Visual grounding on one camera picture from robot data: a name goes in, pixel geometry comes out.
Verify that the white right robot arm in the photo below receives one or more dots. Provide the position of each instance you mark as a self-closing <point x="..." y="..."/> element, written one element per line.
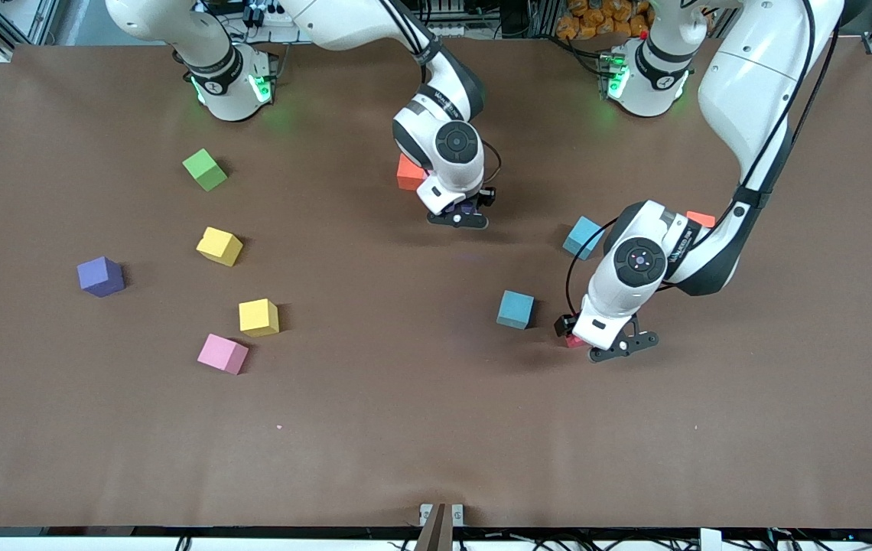
<point x="451" y="172"/>

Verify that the white power strip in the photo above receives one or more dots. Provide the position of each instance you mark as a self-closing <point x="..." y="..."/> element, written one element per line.
<point x="455" y="30"/>
<point x="271" y="14"/>

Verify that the red foam cube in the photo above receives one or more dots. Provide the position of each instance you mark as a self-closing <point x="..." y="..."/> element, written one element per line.
<point x="575" y="342"/>

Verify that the small white box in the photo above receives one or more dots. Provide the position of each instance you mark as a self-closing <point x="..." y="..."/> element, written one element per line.
<point x="710" y="540"/>

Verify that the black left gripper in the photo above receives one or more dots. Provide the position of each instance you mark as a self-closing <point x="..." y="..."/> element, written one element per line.
<point x="563" y="324"/>

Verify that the green foam cube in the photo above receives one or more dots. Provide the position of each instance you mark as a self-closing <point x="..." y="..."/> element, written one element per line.
<point x="205" y="170"/>

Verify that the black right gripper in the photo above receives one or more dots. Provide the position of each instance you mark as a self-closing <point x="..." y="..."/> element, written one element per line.
<point x="486" y="197"/>

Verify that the purple foam cube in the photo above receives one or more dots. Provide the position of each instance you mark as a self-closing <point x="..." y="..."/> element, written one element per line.
<point x="469" y="207"/>
<point x="100" y="276"/>

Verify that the yellow foam cube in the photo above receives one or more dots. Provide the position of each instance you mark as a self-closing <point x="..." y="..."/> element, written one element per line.
<point x="219" y="246"/>
<point x="258" y="317"/>

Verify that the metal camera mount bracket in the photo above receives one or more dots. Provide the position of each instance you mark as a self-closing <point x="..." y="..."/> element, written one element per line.
<point x="440" y="528"/>

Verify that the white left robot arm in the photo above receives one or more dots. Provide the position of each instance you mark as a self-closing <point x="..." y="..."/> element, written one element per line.
<point x="749" y="76"/>

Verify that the blue foam cube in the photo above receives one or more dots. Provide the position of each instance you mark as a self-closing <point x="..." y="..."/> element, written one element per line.
<point x="580" y="237"/>
<point x="515" y="308"/>

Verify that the table cover sheet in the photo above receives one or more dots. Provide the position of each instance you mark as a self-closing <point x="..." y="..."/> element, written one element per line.
<point x="436" y="398"/>

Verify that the pink foam cube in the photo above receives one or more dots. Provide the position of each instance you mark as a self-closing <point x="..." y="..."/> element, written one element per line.
<point x="222" y="353"/>

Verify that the pile of orange objects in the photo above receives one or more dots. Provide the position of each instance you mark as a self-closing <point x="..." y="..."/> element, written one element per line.
<point x="589" y="23"/>

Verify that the orange foam cube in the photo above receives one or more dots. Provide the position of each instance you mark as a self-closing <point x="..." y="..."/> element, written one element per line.
<point x="408" y="174"/>
<point x="702" y="220"/>

